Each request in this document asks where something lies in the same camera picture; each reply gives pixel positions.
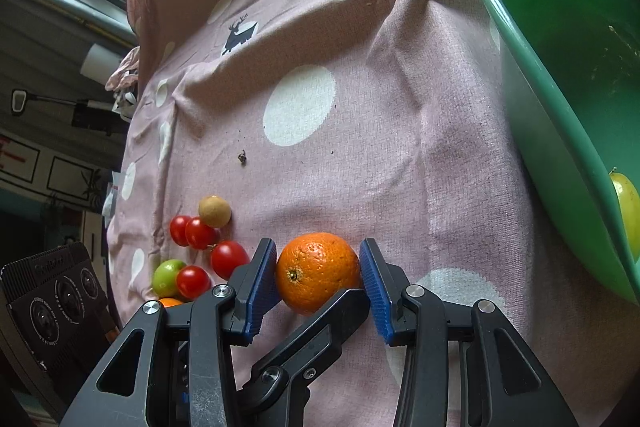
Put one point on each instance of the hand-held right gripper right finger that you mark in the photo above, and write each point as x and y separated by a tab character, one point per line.
374	292

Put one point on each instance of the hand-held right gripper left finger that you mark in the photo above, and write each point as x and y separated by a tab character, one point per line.
262	287

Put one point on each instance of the orange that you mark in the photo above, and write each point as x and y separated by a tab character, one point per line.
171	303
315	272

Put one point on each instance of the small green apple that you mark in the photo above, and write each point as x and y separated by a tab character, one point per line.
164	276

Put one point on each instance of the green plastic bowl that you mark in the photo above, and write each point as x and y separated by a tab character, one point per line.
550	57

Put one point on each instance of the red cherry tomato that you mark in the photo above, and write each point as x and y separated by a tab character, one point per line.
178	229
193	282
201	233
229	258

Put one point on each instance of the brown longan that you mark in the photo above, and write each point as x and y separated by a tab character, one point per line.
215	211

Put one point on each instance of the pink polka dot cloth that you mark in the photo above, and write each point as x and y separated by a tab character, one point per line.
350	107

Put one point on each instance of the black box with round dials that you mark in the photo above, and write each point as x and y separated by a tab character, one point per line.
50	292

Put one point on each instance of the black stick tool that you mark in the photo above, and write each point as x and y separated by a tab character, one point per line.
87	112

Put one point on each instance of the yellow-green apple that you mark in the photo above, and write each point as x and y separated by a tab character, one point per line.
627	212

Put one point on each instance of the white paper roll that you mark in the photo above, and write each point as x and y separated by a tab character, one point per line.
97	59

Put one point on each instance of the grey pipe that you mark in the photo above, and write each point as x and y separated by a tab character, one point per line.
70	2

